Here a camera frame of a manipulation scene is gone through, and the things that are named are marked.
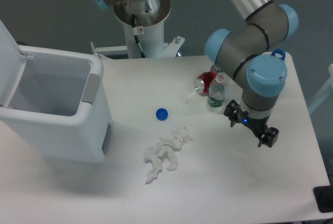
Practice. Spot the crumpled white tissue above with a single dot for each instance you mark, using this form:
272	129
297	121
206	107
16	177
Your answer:
166	148

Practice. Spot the white trash can lid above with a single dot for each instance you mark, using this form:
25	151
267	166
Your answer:
13	62

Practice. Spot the clear green label bottle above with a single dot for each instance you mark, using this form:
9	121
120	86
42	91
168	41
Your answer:
217	90

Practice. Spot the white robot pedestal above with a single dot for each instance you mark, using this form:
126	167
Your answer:
143	25

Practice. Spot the blue plastic bottle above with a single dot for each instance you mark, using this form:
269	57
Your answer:
279	53

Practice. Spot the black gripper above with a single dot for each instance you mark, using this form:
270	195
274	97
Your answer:
253	119

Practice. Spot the blue bottle cap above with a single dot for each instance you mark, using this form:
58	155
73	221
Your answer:
162	114

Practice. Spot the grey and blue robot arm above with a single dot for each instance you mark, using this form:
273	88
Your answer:
242	56

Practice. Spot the white frame at right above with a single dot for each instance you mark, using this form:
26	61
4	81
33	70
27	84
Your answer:
323	93

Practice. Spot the white trash can body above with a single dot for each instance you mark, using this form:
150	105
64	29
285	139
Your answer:
57	103

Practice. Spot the black device at edge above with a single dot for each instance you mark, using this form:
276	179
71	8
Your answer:
323	197

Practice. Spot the crushed red soda can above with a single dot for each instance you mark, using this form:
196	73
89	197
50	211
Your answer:
202	82

